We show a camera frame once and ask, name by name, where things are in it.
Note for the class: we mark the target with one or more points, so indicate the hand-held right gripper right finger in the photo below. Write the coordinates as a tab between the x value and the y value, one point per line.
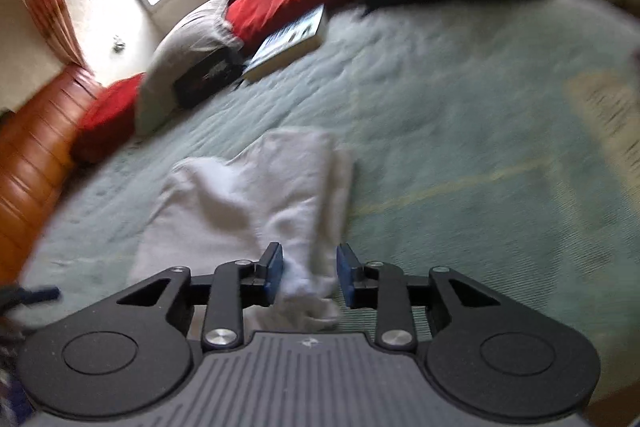
345	277

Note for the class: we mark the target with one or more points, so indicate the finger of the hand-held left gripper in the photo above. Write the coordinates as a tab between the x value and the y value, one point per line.
42	295

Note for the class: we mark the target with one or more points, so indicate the wooden headboard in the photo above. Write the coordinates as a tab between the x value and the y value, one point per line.
35	167

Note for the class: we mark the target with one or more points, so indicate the blue paperback book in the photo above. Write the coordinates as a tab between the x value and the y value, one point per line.
285	42

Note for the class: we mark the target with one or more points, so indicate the grey pillow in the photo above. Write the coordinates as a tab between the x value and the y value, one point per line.
185	42

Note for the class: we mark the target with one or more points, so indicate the green checked blanket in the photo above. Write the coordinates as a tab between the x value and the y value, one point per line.
450	132

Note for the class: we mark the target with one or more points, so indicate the wall socket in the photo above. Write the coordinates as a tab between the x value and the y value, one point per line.
118	43

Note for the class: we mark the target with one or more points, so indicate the black zip pouch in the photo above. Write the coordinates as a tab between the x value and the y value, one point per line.
205	79

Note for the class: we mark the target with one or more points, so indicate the white printed t-shirt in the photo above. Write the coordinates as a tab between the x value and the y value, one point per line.
225	207

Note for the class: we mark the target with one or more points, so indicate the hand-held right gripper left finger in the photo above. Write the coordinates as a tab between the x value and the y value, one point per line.
274	274

